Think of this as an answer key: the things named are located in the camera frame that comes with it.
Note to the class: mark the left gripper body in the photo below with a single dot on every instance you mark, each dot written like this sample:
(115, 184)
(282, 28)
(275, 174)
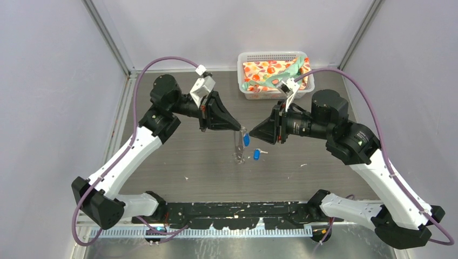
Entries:
(203, 115)

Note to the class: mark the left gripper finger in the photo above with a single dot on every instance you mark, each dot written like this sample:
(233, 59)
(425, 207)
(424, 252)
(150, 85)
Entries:
(220, 111)
(218, 124)

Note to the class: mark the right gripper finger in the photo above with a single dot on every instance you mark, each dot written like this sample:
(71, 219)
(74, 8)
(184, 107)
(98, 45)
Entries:
(266, 133)
(271, 124)

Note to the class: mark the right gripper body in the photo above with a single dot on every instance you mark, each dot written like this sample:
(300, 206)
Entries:
(283, 121)

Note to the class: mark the large metal keyring disc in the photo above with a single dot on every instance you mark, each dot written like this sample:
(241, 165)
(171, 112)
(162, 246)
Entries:
(239, 145)

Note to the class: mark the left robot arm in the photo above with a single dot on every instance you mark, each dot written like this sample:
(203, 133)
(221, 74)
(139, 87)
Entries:
(99, 194)

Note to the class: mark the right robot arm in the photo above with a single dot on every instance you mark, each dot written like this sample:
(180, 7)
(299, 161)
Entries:
(397, 220)

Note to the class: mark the floral patterned cloth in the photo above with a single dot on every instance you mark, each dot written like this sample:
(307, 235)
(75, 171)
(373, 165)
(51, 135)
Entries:
(264, 76)

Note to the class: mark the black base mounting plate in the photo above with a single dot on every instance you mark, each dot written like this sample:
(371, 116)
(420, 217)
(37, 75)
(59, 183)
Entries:
(236, 215)

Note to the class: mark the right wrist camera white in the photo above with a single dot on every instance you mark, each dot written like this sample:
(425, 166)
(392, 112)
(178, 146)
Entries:
(289, 87)

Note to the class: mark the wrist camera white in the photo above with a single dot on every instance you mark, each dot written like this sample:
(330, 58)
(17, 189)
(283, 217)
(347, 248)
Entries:
(203, 86)
(289, 87)

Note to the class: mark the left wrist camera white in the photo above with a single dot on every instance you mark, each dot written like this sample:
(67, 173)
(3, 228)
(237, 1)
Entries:
(203, 86)

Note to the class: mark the aluminium frame rail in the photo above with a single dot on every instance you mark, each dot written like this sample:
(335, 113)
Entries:
(232, 232)

